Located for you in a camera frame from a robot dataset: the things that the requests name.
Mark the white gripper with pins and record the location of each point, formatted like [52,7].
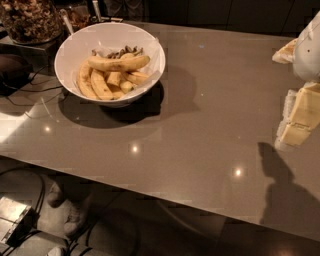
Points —
[308,53]

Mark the yellow banana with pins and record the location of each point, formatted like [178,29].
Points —
[99,85]
[83,80]
[118,65]
[135,77]

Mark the small lower banana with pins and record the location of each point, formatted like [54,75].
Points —
[126,86]

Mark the short middle banana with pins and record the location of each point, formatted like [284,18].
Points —
[114,79]

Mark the white ceramic bowl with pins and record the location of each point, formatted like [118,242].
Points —
[78,46]

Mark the grey shoe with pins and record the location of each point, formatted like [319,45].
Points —
[76,217]

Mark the glass jar of nuts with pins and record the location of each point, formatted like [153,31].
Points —
[30,22]

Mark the black round object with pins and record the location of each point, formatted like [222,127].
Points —
[14,73]

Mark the silver metal box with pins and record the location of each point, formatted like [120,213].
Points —
[13,220]

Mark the metal spoon handle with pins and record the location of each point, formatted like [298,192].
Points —
[65,18]

